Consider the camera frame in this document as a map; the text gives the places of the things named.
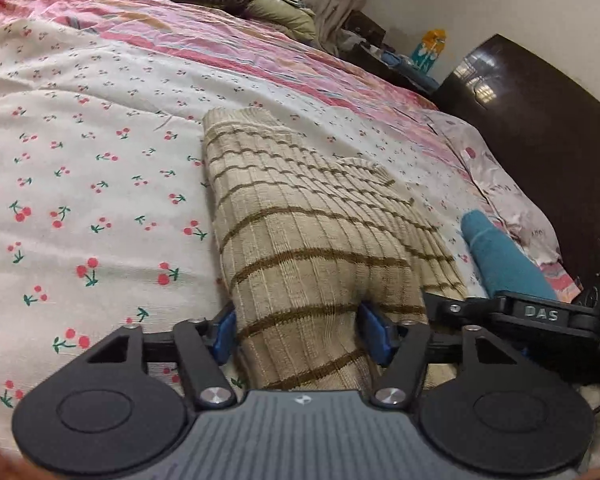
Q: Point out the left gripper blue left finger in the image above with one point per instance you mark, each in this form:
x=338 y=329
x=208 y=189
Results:
x=221 y=334

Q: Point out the teal folded sweater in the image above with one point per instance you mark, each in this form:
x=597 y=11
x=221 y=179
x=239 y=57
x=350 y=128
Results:
x=501 y=265

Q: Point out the pale floral pillow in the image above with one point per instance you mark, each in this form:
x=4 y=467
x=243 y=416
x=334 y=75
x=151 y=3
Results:
x=521 y=217

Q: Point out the cluttered dark nightstand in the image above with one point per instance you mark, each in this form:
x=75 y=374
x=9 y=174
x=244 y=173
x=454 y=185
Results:
x=360 y=41

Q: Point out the beige striped knit sweater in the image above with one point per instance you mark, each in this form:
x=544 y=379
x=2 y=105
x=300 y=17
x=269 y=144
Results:
x=303 y=240

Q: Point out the pink striped satin quilt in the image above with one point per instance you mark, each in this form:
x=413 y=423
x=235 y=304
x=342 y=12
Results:
x=230 y=40

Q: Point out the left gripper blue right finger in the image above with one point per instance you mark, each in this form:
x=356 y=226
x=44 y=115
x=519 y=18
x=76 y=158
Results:
x=379 y=336

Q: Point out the olive green cushion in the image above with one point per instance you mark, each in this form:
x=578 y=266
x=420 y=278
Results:
x=291 y=17

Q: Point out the dark brown headboard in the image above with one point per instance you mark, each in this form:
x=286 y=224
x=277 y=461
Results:
x=544 y=129

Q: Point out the cherry print white bedsheet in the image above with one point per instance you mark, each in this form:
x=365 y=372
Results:
x=41 y=329

